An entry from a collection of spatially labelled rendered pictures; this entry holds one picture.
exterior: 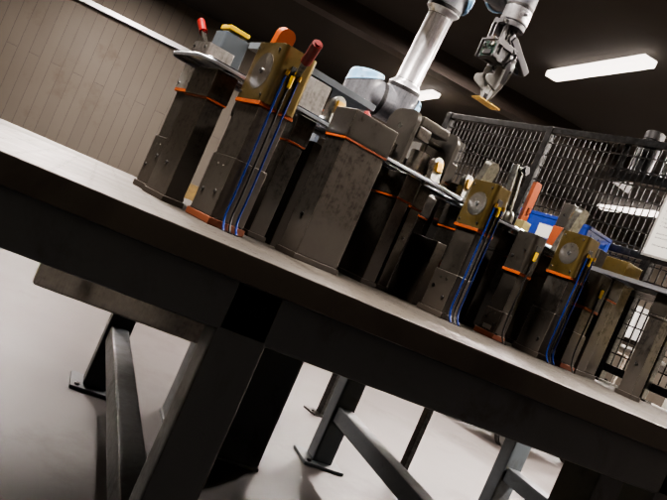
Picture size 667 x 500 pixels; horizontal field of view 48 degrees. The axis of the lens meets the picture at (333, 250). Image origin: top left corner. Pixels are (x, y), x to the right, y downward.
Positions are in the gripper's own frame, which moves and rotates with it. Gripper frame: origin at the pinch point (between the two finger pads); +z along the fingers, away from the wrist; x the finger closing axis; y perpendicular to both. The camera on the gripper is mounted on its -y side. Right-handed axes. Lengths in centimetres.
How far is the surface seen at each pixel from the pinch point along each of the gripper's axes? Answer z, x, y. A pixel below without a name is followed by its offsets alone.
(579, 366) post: 57, 23, -49
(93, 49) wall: -57, -862, -75
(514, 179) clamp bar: 12.6, -12.2, -32.5
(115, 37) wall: -84, -857, -93
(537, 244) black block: 32.6, 23.5, -14.7
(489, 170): 21.4, 19.4, 6.4
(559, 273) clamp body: 37, 23, -27
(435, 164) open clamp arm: 21.1, -9.6, 0.1
